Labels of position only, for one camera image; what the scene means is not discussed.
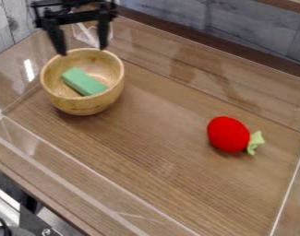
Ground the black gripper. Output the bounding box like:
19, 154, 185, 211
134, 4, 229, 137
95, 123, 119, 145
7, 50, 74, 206
30, 0, 117, 56

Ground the brown wooden bowl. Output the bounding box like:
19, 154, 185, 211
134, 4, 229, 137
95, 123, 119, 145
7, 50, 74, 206
39, 48, 125, 116

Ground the green rectangular stick block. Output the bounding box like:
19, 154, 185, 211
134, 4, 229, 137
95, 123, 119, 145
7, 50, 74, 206
62, 67, 109, 96

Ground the red knitted strawberry toy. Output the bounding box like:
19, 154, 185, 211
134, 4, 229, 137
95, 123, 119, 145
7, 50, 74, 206
206, 116, 265, 155

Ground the clear acrylic corner bracket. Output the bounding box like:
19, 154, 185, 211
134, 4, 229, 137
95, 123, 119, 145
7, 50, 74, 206
71, 23, 113, 50

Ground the black cable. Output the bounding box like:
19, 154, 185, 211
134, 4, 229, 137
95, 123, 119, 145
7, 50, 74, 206
0, 213, 14, 236

